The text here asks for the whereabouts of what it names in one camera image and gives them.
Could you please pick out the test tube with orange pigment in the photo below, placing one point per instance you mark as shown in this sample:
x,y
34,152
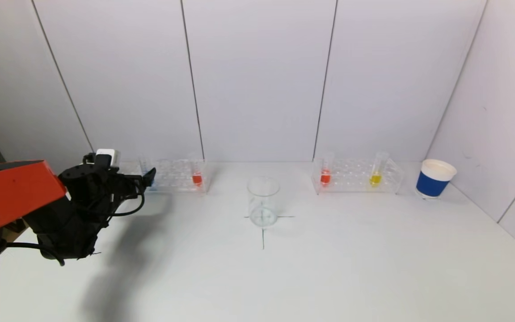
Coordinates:
x,y
197,179
325,178

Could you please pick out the clear acrylic test tube rack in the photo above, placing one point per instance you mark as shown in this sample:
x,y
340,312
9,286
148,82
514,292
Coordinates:
x,y
175,176

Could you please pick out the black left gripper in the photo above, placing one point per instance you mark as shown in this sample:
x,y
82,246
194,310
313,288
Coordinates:
x,y
133,182

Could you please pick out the paper cup with blue sleeve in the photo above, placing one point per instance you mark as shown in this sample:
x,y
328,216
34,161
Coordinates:
x,y
432,183

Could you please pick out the test tube with yellow pigment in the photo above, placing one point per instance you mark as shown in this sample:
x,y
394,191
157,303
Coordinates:
x,y
375,179

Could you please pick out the clear graduated plastic test tube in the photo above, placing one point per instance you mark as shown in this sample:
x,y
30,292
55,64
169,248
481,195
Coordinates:
x,y
144,163

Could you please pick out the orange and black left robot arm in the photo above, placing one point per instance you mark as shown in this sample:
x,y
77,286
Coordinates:
x,y
11,192

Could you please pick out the clear glass beaker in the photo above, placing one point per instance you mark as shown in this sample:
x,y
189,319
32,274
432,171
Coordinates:
x,y
263,197

